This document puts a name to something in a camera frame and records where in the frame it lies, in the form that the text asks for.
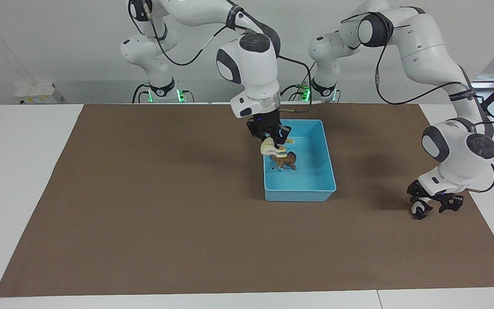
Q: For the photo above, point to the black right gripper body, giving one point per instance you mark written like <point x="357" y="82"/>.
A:
<point x="268" y="122"/>

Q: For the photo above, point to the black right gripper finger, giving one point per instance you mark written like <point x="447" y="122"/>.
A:
<point x="256" y="132"/>
<point x="282" y="137"/>

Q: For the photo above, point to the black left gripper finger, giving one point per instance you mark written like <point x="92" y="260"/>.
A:
<point x="428" y="205"/>
<point x="452" y="204"/>

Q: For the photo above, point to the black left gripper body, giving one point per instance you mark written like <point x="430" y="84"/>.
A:
<point x="442" y="197"/>

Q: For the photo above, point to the black and white panda toy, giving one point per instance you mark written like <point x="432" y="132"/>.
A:
<point x="418" y="208"/>

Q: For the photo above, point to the white horse toy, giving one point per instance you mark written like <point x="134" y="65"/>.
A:
<point x="268" y="148"/>

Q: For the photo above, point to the brown lion toy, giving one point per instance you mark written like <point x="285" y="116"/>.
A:
<point x="287" y="161"/>

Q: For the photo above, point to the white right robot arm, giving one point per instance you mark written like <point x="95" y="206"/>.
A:
<point x="251" y="64"/>

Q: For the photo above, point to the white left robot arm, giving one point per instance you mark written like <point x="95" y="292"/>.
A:
<point x="427" y="47"/>

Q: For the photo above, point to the light blue plastic storage box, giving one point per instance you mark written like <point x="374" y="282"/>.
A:
<point x="311" y="180"/>

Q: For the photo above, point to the white power strip box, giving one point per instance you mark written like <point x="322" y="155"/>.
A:
<point x="37" y="94"/>

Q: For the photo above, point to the brown table mat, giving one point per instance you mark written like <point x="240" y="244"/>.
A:
<point x="165" y="223"/>

